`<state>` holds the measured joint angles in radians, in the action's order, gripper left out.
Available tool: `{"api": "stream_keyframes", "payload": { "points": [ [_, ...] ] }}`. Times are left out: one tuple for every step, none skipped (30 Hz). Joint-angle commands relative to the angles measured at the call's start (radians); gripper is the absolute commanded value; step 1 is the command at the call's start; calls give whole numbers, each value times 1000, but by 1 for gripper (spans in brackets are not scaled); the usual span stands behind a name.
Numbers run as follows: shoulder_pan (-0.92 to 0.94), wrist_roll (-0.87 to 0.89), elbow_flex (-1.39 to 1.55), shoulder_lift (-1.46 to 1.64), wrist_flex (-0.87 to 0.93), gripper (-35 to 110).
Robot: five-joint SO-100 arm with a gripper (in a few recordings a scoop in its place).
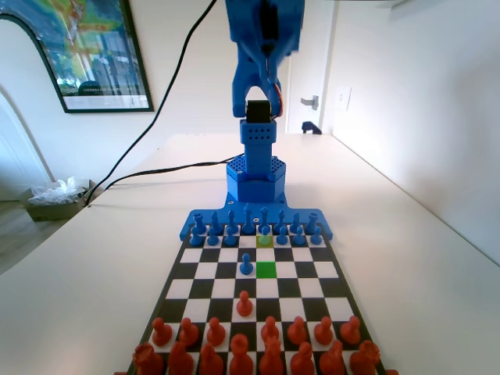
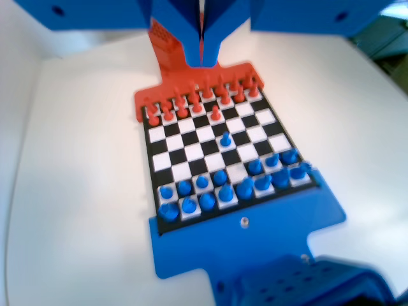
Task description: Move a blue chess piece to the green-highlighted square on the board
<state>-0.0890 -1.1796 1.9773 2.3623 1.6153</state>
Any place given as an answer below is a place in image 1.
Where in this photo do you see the orange servo wire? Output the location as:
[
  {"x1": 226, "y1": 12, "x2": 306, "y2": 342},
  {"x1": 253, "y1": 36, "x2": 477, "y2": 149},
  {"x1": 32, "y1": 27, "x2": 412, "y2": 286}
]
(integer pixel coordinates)
[{"x1": 261, "y1": 46, "x2": 284, "y2": 119}]

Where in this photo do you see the red chess pawn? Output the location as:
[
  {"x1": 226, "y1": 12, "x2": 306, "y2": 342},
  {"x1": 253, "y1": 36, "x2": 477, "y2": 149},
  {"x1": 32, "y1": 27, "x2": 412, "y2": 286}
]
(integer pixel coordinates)
[
  {"x1": 260, "y1": 316, "x2": 281, "y2": 343},
  {"x1": 178, "y1": 317, "x2": 200, "y2": 348},
  {"x1": 151, "y1": 316, "x2": 173, "y2": 347},
  {"x1": 236, "y1": 290, "x2": 254, "y2": 317},
  {"x1": 287, "y1": 316, "x2": 308, "y2": 345},
  {"x1": 205, "y1": 316, "x2": 227, "y2": 347},
  {"x1": 313, "y1": 316, "x2": 334, "y2": 345},
  {"x1": 339, "y1": 315, "x2": 363, "y2": 345}
]

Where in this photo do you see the long black cable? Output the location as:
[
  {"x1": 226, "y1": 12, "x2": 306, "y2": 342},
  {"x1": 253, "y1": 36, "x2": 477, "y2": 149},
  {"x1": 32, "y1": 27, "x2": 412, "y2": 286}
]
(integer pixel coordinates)
[{"x1": 84, "y1": 0, "x2": 218, "y2": 208}]

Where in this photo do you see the red chess bishop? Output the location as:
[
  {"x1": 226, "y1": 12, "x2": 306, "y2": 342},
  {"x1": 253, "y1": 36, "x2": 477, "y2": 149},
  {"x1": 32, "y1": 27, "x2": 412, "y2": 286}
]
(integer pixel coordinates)
[
  {"x1": 198, "y1": 342, "x2": 226, "y2": 375},
  {"x1": 289, "y1": 341, "x2": 316, "y2": 375}
]

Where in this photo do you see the framed map poster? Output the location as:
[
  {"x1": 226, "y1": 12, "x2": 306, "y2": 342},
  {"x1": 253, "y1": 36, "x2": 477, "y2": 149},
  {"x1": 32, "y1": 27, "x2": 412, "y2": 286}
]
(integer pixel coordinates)
[{"x1": 0, "y1": 0, "x2": 155, "y2": 115}]

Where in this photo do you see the cardboard box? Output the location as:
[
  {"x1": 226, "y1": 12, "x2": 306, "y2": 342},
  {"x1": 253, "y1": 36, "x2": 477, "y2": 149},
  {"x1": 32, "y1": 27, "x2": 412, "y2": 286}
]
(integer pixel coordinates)
[{"x1": 21, "y1": 179, "x2": 97, "y2": 222}]

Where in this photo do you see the red chess knight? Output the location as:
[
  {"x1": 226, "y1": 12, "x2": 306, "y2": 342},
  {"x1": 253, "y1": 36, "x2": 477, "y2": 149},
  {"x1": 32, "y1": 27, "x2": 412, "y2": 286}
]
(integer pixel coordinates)
[
  {"x1": 167, "y1": 340, "x2": 195, "y2": 375},
  {"x1": 319, "y1": 339, "x2": 347, "y2": 375}
]

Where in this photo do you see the black and white chessboard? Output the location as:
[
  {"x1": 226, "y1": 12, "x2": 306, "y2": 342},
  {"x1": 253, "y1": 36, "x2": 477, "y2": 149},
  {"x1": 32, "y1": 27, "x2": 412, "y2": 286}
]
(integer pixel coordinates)
[{"x1": 123, "y1": 234, "x2": 388, "y2": 375}]

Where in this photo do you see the red chess queen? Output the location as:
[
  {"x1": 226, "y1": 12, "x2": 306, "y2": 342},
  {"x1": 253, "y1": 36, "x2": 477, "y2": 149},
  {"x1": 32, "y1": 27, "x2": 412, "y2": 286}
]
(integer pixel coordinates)
[{"x1": 258, "y1": 336, "x2": 285, "y2": 375}]

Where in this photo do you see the white door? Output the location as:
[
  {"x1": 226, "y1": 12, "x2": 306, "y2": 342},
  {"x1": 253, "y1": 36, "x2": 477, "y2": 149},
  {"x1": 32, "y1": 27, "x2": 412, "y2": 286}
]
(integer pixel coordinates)
[{"x1": 284, "y1": 0, "x2": 337, "y2": 136}]

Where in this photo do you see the clear plastic bag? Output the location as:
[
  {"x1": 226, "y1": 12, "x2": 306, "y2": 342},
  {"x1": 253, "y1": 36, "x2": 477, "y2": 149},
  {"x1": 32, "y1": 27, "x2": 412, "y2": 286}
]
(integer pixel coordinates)
[{"x1": 29, "y1": 176, "x2": 87, "y2": 206}]

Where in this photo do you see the red chess rook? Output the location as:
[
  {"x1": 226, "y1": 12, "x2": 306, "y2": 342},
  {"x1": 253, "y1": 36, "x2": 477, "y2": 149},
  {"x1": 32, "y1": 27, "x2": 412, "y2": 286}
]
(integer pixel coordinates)
[
  {"x1": 132, "y1": 342, "x2": 165, "y2": 375},
  {"x1": 349, "y1": 339, "x2": 382, "y2": 375}
]

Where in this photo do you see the black power cable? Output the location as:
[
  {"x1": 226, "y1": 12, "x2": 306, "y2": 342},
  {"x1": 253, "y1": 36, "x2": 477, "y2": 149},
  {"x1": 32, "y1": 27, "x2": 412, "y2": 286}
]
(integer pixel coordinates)
[{"x1": 87, "y1": 155, "x2": 245, "y2": 206}]

